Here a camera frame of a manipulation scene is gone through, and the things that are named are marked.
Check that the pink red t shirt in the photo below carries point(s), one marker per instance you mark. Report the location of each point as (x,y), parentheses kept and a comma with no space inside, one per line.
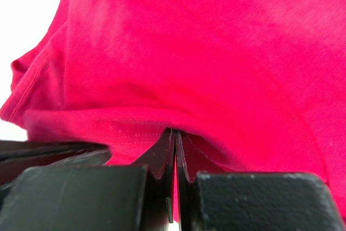
(259,85)

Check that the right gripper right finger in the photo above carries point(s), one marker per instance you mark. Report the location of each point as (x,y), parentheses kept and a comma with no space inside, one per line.
(202,188)

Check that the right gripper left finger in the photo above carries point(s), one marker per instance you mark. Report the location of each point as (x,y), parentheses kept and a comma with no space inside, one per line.
(159,161)

